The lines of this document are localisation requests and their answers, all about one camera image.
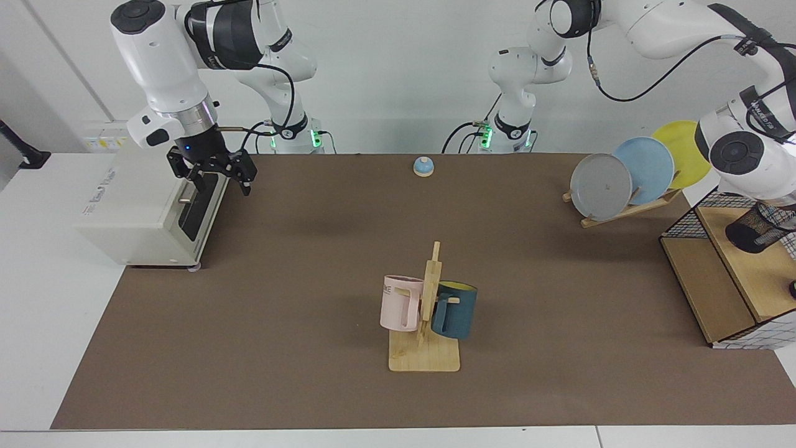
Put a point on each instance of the white wall box yellow labels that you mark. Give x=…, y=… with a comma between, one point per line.
x=106, y=137

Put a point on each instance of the grey plate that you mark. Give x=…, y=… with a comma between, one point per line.
x=600, y=186

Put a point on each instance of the wooden cup stand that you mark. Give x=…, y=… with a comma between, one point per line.
x=429, y=358

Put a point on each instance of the black mesh pen holder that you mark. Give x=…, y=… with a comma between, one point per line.
x=749, y=236

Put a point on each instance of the pink cup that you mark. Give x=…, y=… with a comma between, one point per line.
x=398, y=305

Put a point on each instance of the dark teal cup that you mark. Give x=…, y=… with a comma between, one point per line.
x=460, y=311

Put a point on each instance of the light blue plate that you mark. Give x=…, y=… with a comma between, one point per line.
x=653, y=171

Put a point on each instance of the brown table cloth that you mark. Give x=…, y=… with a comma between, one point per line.
x=311, y=373

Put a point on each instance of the yellow plate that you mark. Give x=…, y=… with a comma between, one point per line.
x=684, y=149

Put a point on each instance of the pale toaster oven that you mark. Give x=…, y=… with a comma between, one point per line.
x=130, y=211

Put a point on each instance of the wooden plate rack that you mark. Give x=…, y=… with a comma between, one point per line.
x=622, y=213

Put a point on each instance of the black clamp mount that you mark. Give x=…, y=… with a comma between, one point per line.
x=28, y=158

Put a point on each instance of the small blue round bell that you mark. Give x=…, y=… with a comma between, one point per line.
x=423, y=166

